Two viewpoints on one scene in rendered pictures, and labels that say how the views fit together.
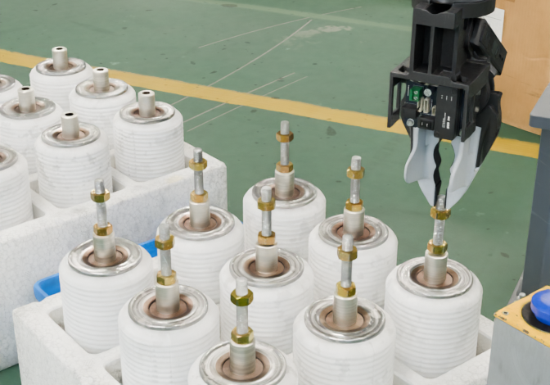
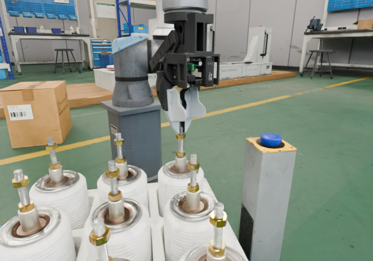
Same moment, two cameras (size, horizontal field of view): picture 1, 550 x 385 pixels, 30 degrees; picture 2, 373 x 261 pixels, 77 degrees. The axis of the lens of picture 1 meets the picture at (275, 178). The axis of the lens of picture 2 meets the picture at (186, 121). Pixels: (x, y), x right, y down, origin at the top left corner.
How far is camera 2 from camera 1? 0.76 m
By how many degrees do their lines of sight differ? 58
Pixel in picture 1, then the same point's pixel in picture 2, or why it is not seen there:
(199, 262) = (56, 249)
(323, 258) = (124, 194)
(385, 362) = not seen: hidden behind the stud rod
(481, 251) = (91, 180)
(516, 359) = (275, 165)
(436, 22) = (206, 20)
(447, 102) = (210, 66)
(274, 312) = (146, 234)
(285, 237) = (77, 202)
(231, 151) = not seen: outside the picture
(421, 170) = (177, 116)
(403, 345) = not seen: hidden behind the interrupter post
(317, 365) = (208, 236)
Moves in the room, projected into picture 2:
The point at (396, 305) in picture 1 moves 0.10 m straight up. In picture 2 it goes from (183, 188) to (182, 140)
